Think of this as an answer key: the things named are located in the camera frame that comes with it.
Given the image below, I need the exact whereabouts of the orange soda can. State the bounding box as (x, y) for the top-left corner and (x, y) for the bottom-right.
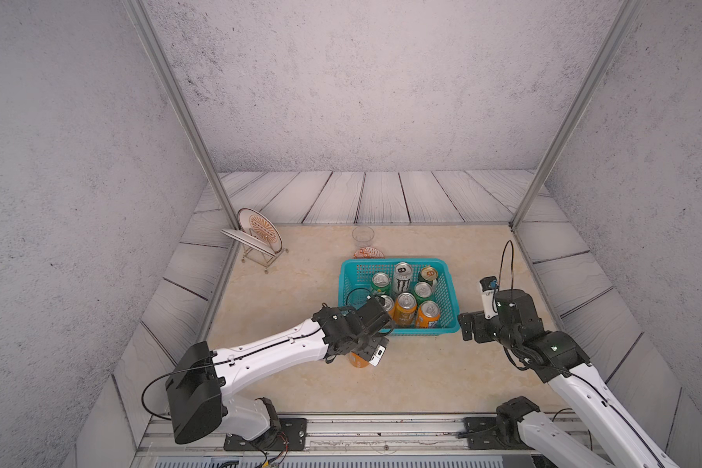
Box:
(347, 353), (370, 369)
(378, 294), (395, 318)
(415, 300), (441, 329)
(393, 292), (418, 327)

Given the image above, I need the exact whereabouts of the teal plastic basket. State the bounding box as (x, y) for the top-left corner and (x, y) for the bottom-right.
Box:
(337, 257), (460, 337)

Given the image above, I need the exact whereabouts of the white monster energy can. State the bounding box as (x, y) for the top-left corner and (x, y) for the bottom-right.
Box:
(391, 261), (413, 298)

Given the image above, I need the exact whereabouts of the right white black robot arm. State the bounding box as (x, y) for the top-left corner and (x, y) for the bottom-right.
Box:
(458, 289), (676, 467)

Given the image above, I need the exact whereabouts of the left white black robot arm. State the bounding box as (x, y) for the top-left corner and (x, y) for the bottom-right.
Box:
(165, 298), (394, 450)

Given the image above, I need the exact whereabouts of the green soda can middle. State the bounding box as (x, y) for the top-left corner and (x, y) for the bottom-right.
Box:
(411, 281), (434, 304)

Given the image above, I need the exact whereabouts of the green soda can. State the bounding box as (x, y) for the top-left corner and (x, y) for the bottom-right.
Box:
(370, 272), (391, 296)
(411, 281), (434, 304)

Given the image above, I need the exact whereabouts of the green soda can rear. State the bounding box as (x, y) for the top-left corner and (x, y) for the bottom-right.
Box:
(370, 272), (391, 296)

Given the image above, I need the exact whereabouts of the brown gold drink can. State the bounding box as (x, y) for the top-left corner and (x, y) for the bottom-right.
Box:
(418, 265), (440, 291)

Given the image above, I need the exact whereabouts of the red patterned bowl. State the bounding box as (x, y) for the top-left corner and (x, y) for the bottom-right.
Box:
(353, 246), (385, 259)

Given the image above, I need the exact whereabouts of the clear plastic cup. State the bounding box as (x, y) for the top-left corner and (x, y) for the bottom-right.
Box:
(352, 225), (374, 250)

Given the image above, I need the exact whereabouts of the patterned upright plate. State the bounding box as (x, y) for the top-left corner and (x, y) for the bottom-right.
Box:
(238, 208), (283, 253)

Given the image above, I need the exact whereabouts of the white flat plate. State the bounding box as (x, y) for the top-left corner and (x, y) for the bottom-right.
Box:
(220, 229), (276, 257)

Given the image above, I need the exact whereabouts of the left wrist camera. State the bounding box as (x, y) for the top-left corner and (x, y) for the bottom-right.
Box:
(369, 345), (386, 367)

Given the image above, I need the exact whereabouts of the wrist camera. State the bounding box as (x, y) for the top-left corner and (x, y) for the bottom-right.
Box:
(369, 345), (386, 367)
(479, 276), (499, 319)

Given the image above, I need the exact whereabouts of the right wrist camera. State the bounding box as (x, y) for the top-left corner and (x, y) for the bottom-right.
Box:
(479, 276), (499, 319)

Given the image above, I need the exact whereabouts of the aluminium mounting rail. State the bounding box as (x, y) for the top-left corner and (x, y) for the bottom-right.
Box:
(132, 413), (552, 467)

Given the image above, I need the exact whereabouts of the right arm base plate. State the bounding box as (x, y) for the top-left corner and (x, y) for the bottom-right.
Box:
(456, 417), (530, 450)

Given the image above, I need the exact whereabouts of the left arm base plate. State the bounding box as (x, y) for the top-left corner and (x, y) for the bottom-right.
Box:
(223, 417), (307, 452)

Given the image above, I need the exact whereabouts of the wire plate rack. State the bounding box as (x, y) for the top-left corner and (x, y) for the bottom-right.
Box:
(241, 246), (289, 274)

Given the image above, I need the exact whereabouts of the right aluminium frame post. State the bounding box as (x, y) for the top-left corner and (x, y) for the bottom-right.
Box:
(509, 0), (643, 233)

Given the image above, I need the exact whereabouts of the aluminium frame post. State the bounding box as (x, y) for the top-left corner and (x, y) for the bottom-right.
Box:
(123, 0), (239, 228)
(509, 0), (643, 233)

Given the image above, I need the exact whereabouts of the left aluminium frame post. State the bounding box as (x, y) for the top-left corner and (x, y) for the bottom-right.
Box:
(123, 0), (239, 228)

